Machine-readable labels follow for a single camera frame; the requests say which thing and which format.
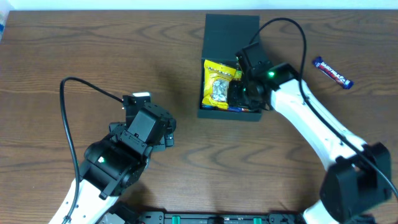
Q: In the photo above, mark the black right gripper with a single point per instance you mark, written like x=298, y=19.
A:
x=236, y=92

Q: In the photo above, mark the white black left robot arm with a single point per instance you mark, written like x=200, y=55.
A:
x=114, y=163

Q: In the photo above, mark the blue Eclipse mints tin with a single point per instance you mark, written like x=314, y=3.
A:
x=238, y=109

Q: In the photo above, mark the black gift box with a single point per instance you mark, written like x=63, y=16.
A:
x=224, y=35

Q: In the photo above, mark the purple Dairy Milk bar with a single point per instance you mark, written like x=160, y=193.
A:
x=345, y=83

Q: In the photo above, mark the black mounting rail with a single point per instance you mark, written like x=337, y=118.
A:
x=121, y=213

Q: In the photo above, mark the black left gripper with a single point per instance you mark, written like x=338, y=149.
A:
x=169, y=140

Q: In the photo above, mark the yellow nuts snack bag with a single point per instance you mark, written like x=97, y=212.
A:
x=217, y=79

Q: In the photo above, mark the green Haribo worms bag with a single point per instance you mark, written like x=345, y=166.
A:
x=238, y=75

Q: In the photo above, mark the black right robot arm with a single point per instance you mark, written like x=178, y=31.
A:
x=358, y=175

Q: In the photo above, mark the blue Oreo cookie pack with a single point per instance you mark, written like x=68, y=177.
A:
x=207, y=107

